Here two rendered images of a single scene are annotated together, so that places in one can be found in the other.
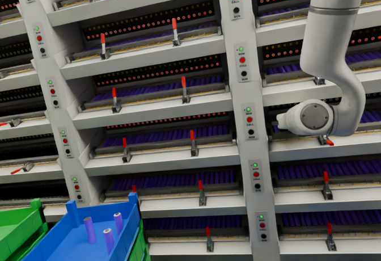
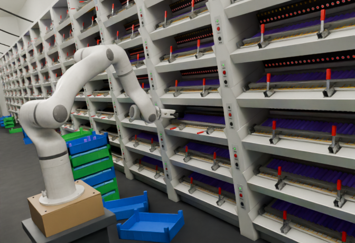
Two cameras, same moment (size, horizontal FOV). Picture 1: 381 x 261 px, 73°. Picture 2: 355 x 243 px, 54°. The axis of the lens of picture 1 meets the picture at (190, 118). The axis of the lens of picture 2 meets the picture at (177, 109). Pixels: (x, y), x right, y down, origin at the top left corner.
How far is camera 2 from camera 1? 1.93 m
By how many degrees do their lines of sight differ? 46
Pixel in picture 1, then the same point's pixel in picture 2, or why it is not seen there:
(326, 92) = (177, 101)
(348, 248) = (196, 194)
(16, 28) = not seen: hidden behind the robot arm
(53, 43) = not seen: hidden behind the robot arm
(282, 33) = (161, 67)
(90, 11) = not seen: hidden behind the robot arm
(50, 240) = (81, 140)
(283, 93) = (164, 98)
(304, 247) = (183, 188)
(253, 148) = (159, 125)
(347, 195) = (193, 162)
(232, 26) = (148, 62)
